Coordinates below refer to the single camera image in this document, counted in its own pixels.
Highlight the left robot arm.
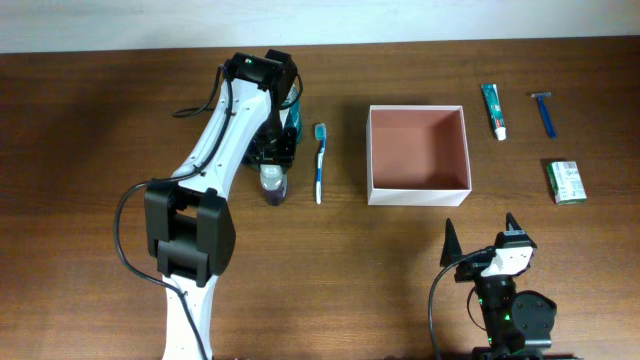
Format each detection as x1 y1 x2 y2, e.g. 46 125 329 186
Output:
144 49 302 359

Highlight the blue mouthwash bottle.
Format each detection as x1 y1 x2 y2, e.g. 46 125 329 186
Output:
282 85 302 144

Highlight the pink cardboard box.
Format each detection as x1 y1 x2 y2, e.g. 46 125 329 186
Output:
366 105 472 207

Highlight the clear spray bottle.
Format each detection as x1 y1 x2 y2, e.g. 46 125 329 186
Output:
260 164 288 206

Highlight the blue disposable razor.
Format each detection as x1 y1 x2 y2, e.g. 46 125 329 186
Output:
530 92 557 139

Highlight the blue white toothbrush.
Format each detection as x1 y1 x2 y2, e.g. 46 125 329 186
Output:
314 123 327 204

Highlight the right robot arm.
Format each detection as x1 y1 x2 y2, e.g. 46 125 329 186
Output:
440 213 557 359

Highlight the green toothpaste tube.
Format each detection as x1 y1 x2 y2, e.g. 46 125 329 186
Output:
481 84 507 141

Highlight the green white soap box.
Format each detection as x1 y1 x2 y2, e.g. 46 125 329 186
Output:
546 161 587 205

